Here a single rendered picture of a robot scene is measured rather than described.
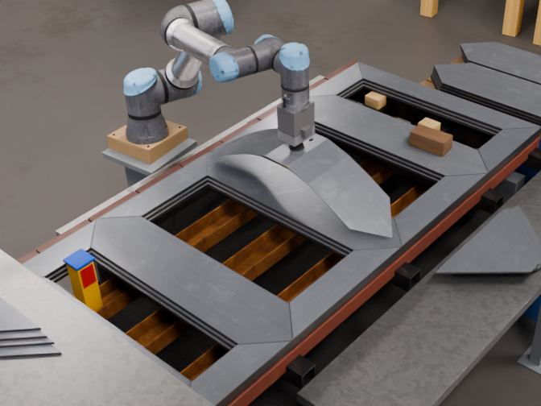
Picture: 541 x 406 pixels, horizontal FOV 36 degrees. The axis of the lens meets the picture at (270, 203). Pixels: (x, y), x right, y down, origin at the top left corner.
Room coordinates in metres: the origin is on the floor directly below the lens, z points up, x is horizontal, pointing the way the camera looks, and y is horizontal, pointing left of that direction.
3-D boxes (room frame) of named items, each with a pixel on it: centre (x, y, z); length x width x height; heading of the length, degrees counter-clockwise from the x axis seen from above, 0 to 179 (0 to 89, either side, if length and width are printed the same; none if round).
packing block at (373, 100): (2.57, -0.39, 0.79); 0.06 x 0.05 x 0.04; 46
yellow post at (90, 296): (1.67, 0.51, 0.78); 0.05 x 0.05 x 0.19; 46
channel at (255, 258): (1.97, -0.06, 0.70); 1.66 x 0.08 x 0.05; 136
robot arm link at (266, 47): (2.03, -0.02, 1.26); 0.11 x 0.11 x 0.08; 30
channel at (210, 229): (2.11, 0.08, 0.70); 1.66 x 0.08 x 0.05; 136
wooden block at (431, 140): (2.18, -0.51, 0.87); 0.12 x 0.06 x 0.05; 51
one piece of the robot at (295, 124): (1.95, -0.09, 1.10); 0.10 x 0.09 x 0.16; 45
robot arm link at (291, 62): (1.96, -0.08, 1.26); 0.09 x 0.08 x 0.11; 30
